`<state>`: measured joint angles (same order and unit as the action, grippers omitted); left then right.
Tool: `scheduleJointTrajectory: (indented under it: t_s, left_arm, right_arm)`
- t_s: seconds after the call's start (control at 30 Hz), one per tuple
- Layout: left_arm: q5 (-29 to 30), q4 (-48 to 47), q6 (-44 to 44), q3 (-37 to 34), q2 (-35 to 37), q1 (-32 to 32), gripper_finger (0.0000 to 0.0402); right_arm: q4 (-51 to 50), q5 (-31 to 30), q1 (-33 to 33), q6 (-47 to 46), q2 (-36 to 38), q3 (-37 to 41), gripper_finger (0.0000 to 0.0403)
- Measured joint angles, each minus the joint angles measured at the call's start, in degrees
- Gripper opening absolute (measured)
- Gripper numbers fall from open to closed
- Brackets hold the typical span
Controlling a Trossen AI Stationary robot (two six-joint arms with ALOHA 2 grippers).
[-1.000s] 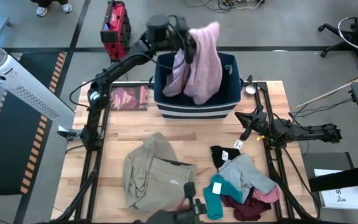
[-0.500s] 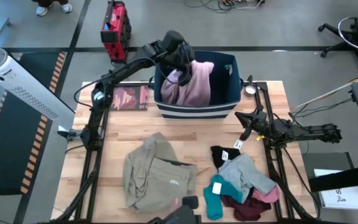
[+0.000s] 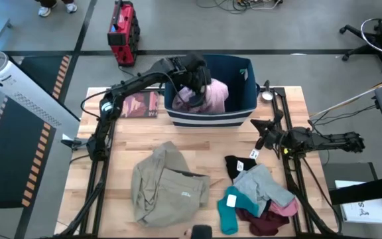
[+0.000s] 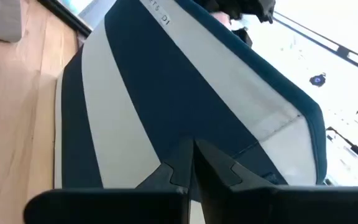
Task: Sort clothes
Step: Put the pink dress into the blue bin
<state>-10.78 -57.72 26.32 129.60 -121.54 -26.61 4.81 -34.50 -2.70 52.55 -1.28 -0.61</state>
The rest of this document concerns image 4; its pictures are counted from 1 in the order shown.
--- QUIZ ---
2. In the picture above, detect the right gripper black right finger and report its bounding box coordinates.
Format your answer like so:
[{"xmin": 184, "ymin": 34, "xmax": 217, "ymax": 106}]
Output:
[{"xmin": 193, "ymin": 139, "xmax": 358, "ymax": 224}]

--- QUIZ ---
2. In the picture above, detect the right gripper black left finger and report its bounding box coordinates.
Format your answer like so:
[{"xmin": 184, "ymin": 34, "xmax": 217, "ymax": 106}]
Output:
[{"xmin": 23, "ymin": 138, "xmax": 195, "ymax": 224}]

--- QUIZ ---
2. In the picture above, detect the navy white striped fabric basket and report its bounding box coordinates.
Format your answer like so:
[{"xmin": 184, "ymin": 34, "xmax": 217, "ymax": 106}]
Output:
[{"xmin": 53, "ymin": 0, "xmax": 328, "ymax": 190}]

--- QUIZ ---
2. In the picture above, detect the dark round ceiling device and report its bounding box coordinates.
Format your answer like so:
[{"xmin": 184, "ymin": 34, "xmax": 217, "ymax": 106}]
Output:
[{"xmin": 309, "ymin": 73, "xmax": 327, "ymax": 88}]

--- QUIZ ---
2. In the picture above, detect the mauve pink garment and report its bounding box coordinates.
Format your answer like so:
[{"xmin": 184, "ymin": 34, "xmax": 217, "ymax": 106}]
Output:
[{"xmin": 211, "ymin": 11, "xmax": 233, "ymax": 30}]

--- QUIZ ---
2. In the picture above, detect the black garment in basket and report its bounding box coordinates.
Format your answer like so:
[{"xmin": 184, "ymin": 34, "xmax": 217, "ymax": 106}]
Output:
[{"xmin": 194, "ymin": 0, "xmax": 276, "ymax": 47}]

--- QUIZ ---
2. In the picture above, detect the black ceiling cable fixture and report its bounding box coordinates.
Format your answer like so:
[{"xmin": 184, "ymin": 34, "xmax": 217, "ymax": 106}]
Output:
[{"xmin": 326, "ymin": 126, "xmax": 358, "ymax": 168}]

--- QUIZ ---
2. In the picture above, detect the black ceiling rail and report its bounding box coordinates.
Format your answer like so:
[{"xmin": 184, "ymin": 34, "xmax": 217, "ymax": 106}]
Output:
[{"xmin": 272, "ymin": 11, "xmax": 358, "ymax": 78}]

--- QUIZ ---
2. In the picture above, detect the black aluminium table frame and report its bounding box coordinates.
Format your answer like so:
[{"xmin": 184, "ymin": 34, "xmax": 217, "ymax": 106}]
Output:
[{"xmin": 36, "ymin": 0, "xmax": 93, "ymax": 37}]

